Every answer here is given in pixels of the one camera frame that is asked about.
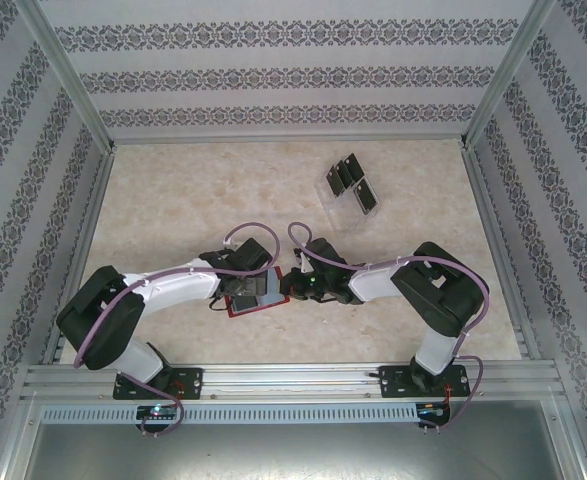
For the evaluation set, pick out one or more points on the clear acrylic card stand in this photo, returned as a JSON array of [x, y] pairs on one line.
[[343, 215]]

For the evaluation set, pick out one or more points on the black credit card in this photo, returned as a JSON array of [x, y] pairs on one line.
[[366, 196], [253, 290], [354, 164], [334, 181], [345, 172]]

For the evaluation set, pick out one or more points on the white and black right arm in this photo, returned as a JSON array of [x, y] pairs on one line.
[[378, 282]]

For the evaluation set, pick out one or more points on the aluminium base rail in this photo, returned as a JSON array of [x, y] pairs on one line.
[[293, 382]]

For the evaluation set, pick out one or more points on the red leather card holder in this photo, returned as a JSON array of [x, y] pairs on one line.
[[275, 290]]

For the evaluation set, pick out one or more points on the aluminium frame post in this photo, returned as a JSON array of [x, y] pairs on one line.
[[72, 80], [15, 445], [502, 80], [570, 430]]

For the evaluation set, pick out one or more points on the small circuit board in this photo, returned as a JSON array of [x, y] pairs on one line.
[[430, 409], [158, 412]]

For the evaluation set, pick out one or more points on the grey metal sheet panel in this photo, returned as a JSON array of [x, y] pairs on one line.
[[293, 455]]

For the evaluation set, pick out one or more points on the aluminium table edge rail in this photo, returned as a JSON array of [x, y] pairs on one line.
[[84, 250], [499, 250]]

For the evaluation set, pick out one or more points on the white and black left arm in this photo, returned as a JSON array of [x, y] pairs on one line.
[[183, 285]]

